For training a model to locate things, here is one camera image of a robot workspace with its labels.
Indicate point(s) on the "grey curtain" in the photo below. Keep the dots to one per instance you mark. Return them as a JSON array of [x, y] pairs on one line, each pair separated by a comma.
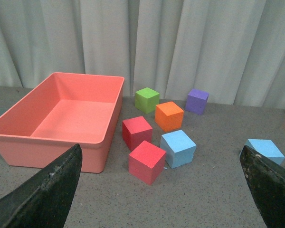
[[232, 49]]

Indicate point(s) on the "pink plastic bin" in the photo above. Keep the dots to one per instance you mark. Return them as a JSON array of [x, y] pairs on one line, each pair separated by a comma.
[[64, 110]]

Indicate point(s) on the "red foam cube front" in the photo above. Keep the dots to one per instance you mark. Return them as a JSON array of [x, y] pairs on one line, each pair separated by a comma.
[[146, 162]]

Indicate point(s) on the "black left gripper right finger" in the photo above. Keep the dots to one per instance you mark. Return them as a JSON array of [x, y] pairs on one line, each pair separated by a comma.
[[266, 181]]

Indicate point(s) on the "purple foam cube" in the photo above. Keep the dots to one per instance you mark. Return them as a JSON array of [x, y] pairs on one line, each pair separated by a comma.
[[196, 101]]

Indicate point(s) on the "red foam cube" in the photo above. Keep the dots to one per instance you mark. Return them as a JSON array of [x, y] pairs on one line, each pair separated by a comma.
[[135, 131], [146, 162]]

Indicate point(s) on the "orange foam cube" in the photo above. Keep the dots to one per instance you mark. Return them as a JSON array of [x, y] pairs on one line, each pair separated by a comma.
[[168, 116]]

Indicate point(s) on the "light blue foam cube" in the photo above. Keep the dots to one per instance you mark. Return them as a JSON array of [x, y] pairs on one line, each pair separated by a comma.
[[179, 148], [266, 148]]

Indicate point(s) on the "green foam cube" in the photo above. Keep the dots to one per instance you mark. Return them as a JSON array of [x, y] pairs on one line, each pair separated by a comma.
[[146, 100]]

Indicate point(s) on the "red foam cube rear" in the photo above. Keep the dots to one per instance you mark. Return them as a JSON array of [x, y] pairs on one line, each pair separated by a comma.
[[135, 131]]

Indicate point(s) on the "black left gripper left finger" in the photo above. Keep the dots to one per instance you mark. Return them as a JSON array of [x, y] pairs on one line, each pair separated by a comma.
[[44, 200]]

